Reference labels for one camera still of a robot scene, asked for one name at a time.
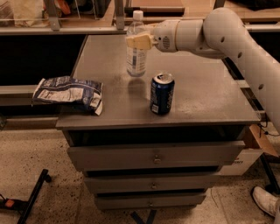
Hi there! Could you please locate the black metal stand leg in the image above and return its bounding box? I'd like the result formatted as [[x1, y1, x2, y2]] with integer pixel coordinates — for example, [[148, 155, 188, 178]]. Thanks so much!
[[0, 169, 52, 224]]

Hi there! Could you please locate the white cardboard box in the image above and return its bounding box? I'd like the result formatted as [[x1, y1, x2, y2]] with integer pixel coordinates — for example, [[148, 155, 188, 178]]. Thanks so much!
[[220, 149, 263, 176]]

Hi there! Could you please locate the blue pepsi can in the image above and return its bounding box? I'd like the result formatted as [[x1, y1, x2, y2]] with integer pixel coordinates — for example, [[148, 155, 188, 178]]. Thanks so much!
[[150, 73, 175, 115]]

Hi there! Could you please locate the middle grey drawer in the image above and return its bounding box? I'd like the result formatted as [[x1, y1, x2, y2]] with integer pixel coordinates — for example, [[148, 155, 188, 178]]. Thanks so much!
[[85, 173, 219, 194]]

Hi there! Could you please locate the bottom grey drawer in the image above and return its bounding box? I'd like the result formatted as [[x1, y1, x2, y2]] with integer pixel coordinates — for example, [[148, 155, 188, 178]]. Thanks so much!
[[94, 192, 206, 210]]

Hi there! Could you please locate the clear plastic water bottle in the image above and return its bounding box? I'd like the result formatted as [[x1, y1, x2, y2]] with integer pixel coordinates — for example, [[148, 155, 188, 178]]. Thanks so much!
[[126, 10, 147, 77]]

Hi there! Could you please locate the grey drawer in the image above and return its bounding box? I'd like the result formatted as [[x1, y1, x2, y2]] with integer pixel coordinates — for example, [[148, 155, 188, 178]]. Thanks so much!
[[94, 192, 206, 210], [85, 173, 219, 194], [67, 141, 245, 172]]

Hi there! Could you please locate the top grey drawer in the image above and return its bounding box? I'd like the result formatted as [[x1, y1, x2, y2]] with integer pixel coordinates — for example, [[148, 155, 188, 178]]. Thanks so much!
[[67, 141, 245, 172]]

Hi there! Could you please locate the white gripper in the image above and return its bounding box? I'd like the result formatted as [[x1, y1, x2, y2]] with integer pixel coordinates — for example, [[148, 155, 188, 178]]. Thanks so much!
[[126, 20, 179, 53]]

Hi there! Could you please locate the grey drawer cabinet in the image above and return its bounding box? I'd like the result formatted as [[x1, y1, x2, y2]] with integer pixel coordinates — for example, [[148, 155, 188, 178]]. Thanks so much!
[[57, 36, 259, 210]]

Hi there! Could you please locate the white shoe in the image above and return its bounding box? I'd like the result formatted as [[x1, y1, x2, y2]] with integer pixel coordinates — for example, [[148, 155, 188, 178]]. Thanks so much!
[[252, 186, 279, 217]]

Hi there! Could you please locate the grey metal rail frame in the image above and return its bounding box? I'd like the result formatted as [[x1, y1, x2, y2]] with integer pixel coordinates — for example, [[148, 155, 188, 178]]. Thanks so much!
[[0, 0, 280, 36]]

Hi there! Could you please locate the blue white chip bag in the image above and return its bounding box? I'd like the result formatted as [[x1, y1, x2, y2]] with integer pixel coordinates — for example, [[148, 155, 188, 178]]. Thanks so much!
[[32, 76, 103, 116]]

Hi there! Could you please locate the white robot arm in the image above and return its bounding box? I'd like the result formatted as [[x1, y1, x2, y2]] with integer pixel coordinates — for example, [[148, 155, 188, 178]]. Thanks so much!
[[126, 8, 280, 132]]

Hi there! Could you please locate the black table leg right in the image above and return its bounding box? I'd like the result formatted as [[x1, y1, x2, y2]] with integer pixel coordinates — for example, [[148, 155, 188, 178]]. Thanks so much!
[[260, 153, 280, 194]]

